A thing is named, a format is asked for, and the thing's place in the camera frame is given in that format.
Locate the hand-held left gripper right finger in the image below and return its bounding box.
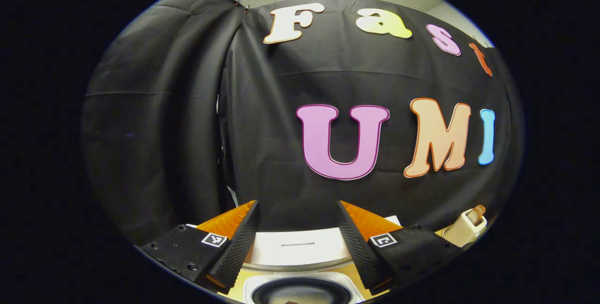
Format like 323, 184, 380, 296
337, 200, 462, 296

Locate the white chopstick holder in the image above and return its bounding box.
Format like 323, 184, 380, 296
441, 208, 488, 248

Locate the black backdrop cloth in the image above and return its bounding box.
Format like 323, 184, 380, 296
81, 0, 525, 247

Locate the white rice cooker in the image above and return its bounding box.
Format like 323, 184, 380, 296
185, 215, 403, 304

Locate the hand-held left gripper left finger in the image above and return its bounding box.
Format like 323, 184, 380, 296
141, 200, 262, 295

